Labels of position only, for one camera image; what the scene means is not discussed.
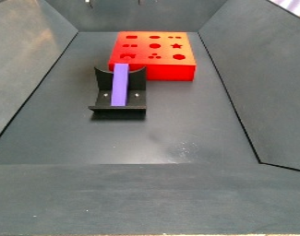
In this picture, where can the purple rectangular block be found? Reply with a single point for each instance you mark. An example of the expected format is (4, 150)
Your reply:
(119, 85)

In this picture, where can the black curved fixture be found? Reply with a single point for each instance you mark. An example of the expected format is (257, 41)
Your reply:
(135, 102)

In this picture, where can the red shape-sorter board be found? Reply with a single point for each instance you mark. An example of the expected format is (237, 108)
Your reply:
(162, 51)

